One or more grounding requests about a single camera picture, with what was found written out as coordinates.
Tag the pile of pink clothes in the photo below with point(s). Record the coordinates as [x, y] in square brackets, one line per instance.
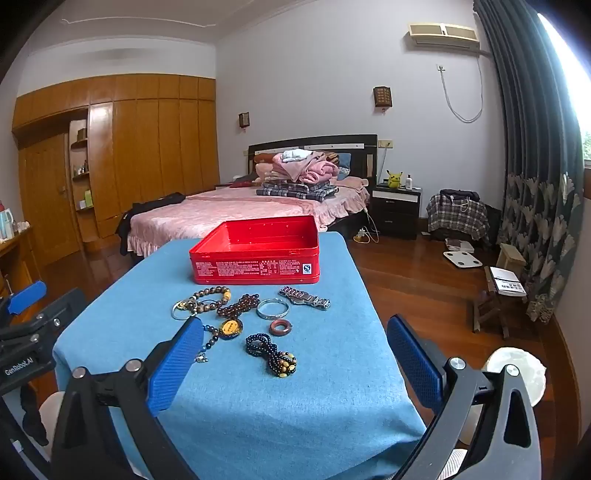
[314, 168]

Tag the blue tablecloth table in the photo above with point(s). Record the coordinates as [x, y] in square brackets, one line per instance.
[277, 415]

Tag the beige air conditioner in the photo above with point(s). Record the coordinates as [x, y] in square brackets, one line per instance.
[443, 34]

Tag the black and white nightstand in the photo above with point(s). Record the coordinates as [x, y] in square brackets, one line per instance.
[396, 212]

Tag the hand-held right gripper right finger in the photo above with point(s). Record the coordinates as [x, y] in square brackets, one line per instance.
[413, 364]

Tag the yellow plush toy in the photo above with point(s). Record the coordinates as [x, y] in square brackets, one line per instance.
[394, 180]

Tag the folded plaid clothes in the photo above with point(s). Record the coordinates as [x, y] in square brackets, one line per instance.
[295, 190]

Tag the wooden desk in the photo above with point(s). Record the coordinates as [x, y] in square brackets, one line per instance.
[18, 263]

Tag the small wooden wall lamp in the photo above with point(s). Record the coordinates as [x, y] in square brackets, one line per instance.
[244, 120]

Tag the dark wooden headboard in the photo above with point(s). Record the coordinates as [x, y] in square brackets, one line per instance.
[323, 143]

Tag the white printed booklet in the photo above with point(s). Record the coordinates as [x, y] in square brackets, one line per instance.
[508, 281]

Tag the wooden wardrobe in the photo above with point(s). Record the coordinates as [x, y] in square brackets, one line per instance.
[152, 152]

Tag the large wooden wall lamp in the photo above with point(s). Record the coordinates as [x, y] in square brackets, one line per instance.
[383, 96]

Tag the window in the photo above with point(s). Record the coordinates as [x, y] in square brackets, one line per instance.
[572, 92]

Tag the bed with pink bedspread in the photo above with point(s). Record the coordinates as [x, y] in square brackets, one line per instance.
[207, 212]

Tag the blue pillow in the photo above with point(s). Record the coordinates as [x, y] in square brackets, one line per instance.
[344, 161]

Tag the white bathroom scale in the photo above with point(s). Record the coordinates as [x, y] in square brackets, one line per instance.
[462, 259]

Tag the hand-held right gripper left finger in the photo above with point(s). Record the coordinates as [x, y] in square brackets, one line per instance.
[178, 364]

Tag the black garment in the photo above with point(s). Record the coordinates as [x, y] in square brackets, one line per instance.
[152, 203]

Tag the thin silver bangle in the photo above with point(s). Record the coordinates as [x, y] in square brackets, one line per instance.
[174, 313]

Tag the wide silver bangle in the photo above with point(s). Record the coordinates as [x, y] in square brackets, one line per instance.
[265, 316]

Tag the white power strip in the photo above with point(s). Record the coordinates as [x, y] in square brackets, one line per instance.
[360, 237]

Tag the dark floral curtain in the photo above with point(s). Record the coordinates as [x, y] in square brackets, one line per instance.
[521, 138]

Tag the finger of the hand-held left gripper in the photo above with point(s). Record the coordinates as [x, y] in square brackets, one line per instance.
[27, 291]
[60, 311]

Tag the small light wooden stool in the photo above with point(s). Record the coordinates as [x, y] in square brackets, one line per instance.
[512, 256]

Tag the plaid bag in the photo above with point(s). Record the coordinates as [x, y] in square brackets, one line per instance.
[457, 214]

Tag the silver steel wristwatch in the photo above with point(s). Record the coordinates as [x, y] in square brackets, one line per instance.
[304, 298]

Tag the white trash bin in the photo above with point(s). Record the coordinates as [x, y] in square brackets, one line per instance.
[517, 374]

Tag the pale blue kettle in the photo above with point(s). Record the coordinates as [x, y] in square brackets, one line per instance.
[7, 226]

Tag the red tin box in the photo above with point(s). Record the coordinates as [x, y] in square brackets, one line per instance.
[258, 267]

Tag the dark wooden stool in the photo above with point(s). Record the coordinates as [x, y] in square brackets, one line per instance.
[494, 307]

